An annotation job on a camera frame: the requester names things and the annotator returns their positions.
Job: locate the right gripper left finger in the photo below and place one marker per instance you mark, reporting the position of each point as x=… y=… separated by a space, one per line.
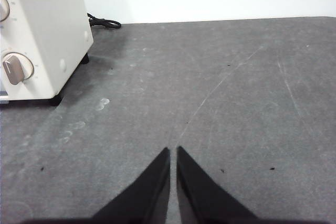
x=149 y=195

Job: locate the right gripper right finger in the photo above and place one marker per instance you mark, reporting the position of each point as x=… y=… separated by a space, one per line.
x=199 y=195

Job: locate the beige oven knob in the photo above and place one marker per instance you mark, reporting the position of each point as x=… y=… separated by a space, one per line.
x=3 y=7
x=15 y=68

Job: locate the cream toaster oven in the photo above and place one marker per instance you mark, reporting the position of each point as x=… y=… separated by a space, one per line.
x=52 y=24

